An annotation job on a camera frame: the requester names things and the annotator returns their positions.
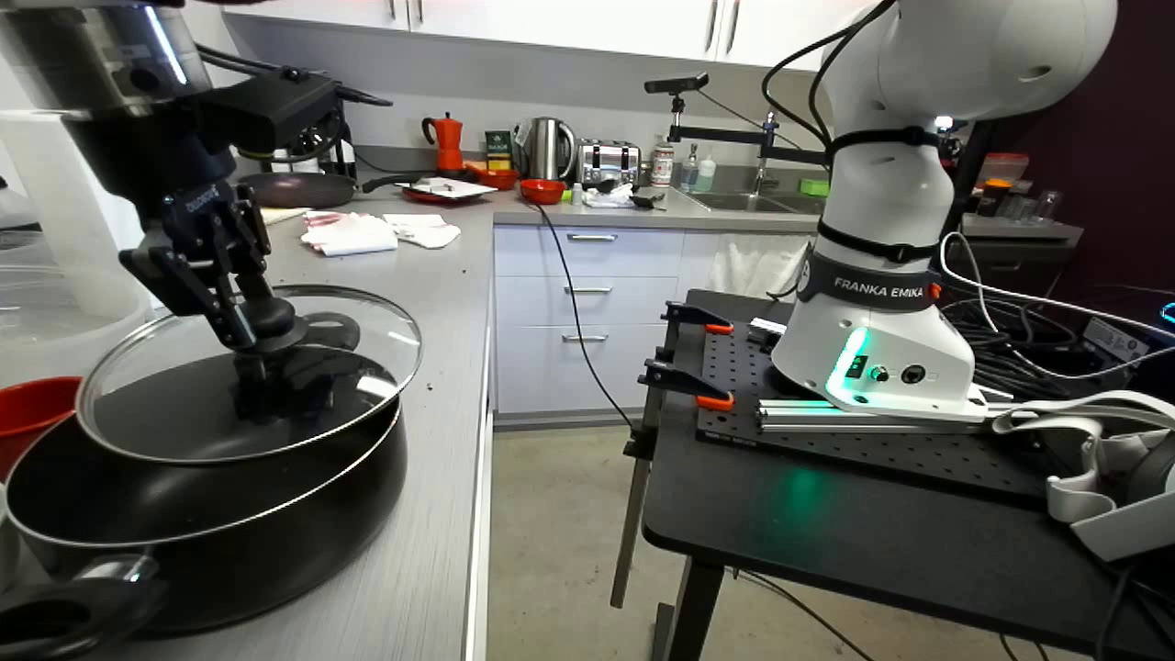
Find green tin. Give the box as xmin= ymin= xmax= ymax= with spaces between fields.
xmin=479 ymin=129 xmax=513 ymax=176

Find translucent plastic bowl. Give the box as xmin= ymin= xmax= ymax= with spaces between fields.
xmin=0 ymin=243 xmax=162 ymax=385

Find white plate red rim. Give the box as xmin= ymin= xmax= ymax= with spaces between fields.
xmin=401 ymin=172 xmax=499 ymax=209

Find silver toaster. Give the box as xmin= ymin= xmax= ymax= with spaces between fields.
xmin=572 ymin=135 xmax=645 ymax=193

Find crumpled white cloth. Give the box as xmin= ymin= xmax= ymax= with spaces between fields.
xmin=382 ymin=209 xmax=467 ymax=253

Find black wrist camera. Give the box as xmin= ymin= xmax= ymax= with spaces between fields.
xmin=199 ymin=68 xmax=395 ymax=158

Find silver faucet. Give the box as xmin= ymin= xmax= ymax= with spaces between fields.
xmin=748 ymin=103 xmax=784 ymax=188

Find aluminium rail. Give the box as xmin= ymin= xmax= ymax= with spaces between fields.
xmin=751 ymin=398 xmax=994 ymax=433

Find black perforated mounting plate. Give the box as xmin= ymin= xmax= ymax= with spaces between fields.
xmin=692 ymin=319 xmax=1068 ymax=497

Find black pot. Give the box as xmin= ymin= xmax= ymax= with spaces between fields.
xmin=0 ymin=313 xmax=412 ymax=661

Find small red bowl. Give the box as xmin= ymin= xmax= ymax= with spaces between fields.
xmin=513 ymin=176 xmax=568 ymax=209

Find white wall cabinets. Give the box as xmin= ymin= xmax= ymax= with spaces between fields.
xmin=218 ymin=0 xmax=896 ymax=73

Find black bar clamp orange pad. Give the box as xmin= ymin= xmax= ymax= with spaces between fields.
xmin=607 ymin=353 xmax=741 ymax=613

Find black frying pan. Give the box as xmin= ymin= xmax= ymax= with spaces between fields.
xmin=248 ymin=167 xmax=361 ymax=212

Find grey cable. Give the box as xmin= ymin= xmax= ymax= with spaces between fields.
xmin=936 ymin=229 xmax=1175 ymax=371

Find large red bowl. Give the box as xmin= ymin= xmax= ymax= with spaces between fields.
xmin=0 ymin=376 xmax=87 ymax=483

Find soap bottle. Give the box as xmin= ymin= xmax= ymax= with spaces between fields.
xmin=645 ymin=133 xmax=689 ymax=193

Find white paper towel roll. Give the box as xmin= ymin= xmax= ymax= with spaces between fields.
xmin=0 ymin=106 xmax=167 ymax=325

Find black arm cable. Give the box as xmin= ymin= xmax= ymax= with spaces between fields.
xmin=756 ymin=0 xmax=898 ymax=140

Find steel kettle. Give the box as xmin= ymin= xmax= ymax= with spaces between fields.
xmin=520 ymin=113 xmax=583 ymax=188

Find white rag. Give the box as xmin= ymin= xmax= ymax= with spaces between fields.
xmin=577 ymin=179 xmax=640 ymax=212

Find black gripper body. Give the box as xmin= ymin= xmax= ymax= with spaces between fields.
xmin=76 ymin=89 xmax=266 ymax=261

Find grey plastic holder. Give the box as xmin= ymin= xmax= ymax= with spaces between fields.
xmin=1041 ymin=426 xmax=1175 ymax=565

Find black table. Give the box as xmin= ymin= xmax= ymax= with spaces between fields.
xmin=634 ymin=288 xmax=1175 ymax=661

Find steel sink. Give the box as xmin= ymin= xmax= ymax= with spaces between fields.
xmin=689 ymin=162 xmax=836 ymax=218

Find folded white cloth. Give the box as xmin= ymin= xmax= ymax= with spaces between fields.
xmin=297 ymin=209 xmax=401 ymax=261

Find white cable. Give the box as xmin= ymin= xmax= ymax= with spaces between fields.
xmin=978 ymin=385 xmax=1175 ymax=450

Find dark glass bottle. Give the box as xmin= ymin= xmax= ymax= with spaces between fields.
xmin=320 ymin=135 xmax=361 ymax=184

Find thin black hanging cable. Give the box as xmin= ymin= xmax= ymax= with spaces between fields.
xmin=530 ymin=196 xmax=642 ymax=433

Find black cable bundle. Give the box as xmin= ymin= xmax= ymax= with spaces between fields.
xmin=965 ymin=288 xmax=1175 ymax=409

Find red moka pot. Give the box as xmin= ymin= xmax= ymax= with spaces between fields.
xmin=417 ymin=111 xmax=471 ymax=176

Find white drawer cabinet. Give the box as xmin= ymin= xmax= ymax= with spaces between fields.
xmin=488 ymin=222 xmax=815 ymax=431

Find glass lid with black knob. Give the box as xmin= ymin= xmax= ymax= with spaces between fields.
xmin=72 ymin=282 xmax=424 ymax=471

